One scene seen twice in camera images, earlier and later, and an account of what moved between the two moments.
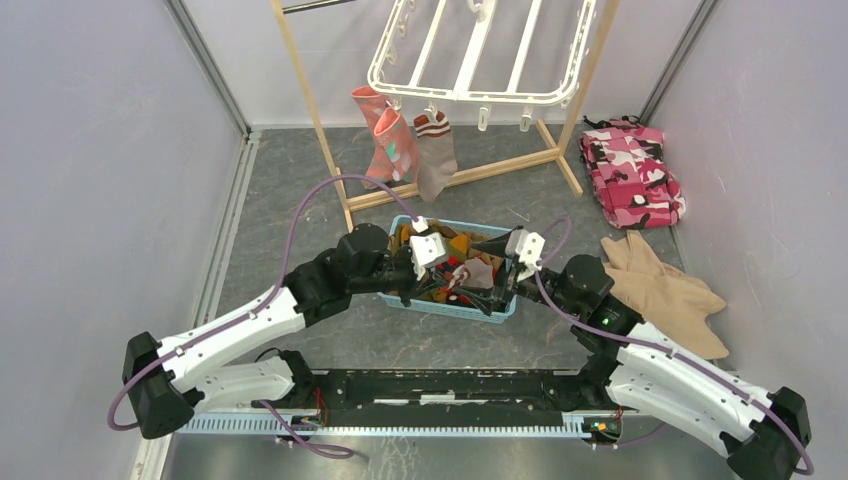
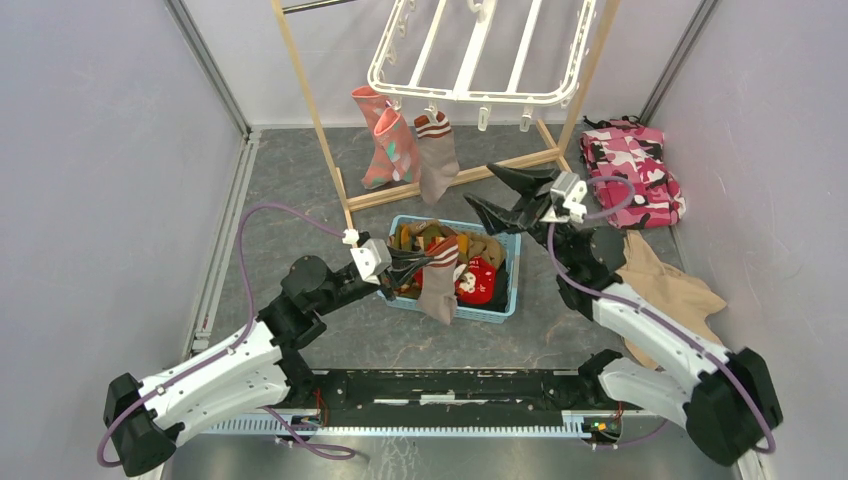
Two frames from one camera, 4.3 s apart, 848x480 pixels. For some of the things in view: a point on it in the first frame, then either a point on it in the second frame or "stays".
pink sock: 372,104 stays
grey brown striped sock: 436,157 stays
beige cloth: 673,306 stays
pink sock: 399,146 stays
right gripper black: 496,245 → 525,180
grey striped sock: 477,273 → 438,293
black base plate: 396,397 stays
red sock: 448,265 → 478,284
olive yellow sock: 461,245 stays
